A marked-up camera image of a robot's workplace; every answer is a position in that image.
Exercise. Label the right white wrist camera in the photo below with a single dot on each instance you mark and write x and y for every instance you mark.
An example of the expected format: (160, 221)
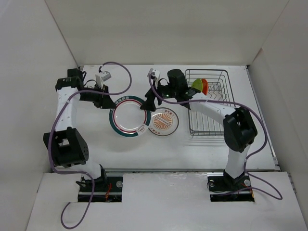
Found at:
(154, 75)

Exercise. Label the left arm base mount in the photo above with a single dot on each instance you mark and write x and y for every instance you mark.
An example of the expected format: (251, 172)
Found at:
(107, 190)

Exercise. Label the white plate green rim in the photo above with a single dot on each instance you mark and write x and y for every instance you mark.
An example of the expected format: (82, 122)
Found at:
(128, 119)

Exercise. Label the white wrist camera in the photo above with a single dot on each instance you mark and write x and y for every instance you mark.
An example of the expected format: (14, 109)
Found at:
(102, 77)
(154, 75)

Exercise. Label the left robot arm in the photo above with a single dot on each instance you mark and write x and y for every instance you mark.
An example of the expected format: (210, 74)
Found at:
(67, 150)

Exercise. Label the orange plate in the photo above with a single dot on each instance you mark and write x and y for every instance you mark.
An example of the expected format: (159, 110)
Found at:
(205, 86)

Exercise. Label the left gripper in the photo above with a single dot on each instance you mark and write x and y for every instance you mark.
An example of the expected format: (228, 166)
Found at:
(104, 101)

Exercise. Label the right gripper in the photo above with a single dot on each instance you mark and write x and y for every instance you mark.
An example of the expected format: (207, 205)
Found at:
(149, 105)

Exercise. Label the white plate sunburst pattern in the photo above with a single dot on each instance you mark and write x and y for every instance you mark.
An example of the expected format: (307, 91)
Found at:
(164, 122)

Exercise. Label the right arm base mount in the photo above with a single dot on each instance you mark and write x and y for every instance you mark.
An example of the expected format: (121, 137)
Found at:
(220, 191)

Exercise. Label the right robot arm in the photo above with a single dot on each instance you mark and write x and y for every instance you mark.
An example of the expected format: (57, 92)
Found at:
(238, 125)

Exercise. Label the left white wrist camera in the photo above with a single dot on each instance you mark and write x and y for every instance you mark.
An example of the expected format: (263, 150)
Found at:
(102, 77)

